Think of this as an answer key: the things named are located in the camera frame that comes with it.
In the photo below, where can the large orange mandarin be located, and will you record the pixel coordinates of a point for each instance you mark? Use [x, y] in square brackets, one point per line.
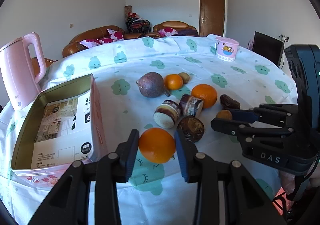
[206, 93]

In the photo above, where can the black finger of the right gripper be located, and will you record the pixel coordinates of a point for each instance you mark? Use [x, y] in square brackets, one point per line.
[244, 129]

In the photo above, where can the brown leather long sofa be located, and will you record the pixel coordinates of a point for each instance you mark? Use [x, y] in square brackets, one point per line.
[74, 45]

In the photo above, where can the pink metal tin box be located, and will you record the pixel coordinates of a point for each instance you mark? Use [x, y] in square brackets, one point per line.
[23, 151]

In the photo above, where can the pink electric kettle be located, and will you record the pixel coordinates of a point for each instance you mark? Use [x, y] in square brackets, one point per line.
[21, 83]

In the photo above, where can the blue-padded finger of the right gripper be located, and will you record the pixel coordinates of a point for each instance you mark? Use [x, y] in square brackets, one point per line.
[267, 115]

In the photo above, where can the sugarcane piece pale cut end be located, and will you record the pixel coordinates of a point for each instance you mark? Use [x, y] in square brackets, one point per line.
[167, 114]

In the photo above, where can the sugarcane piece striped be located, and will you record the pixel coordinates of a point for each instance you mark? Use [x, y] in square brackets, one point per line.
[190, 105]

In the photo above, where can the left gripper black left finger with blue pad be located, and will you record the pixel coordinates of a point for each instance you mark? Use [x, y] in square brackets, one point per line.
[68, 201]

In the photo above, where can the stacked dark chairs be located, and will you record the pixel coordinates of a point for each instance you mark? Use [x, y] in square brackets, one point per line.
[134, 23]

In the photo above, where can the dark brown date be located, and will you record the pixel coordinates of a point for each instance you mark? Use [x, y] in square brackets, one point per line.
[228, 102]

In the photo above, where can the brown leather armchair sofa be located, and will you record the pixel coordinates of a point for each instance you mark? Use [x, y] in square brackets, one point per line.
[172, 28]

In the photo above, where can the small brown kiwi fruit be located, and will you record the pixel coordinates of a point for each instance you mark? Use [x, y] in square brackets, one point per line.
[185, 77]

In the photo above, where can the dark brown round fruit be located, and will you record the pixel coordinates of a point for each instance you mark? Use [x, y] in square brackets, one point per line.
[192, 128]

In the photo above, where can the white tablecloth green clouds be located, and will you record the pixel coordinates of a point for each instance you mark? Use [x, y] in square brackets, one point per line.
[156, 193]

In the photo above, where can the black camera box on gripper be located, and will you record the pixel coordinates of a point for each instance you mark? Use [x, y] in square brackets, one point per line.
[303, 60]

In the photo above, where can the pink cartoon mug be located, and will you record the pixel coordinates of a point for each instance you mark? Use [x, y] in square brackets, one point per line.
[226, 48]

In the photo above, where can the brown wooden door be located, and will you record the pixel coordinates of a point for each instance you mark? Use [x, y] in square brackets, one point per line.
[212, 17]

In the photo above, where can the purple passion fruit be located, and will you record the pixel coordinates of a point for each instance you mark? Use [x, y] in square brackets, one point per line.
[151, 85]

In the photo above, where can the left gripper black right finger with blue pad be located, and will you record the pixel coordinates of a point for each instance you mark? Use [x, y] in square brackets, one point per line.
[226, 193]

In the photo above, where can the black television screen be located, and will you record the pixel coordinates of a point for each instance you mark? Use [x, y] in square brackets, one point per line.
[268, 47]

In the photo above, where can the paper leaflet in tin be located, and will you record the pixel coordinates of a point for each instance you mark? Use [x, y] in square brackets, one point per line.
[64, 134]

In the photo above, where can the small orange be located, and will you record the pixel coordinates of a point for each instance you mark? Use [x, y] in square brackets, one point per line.
[173, 82]

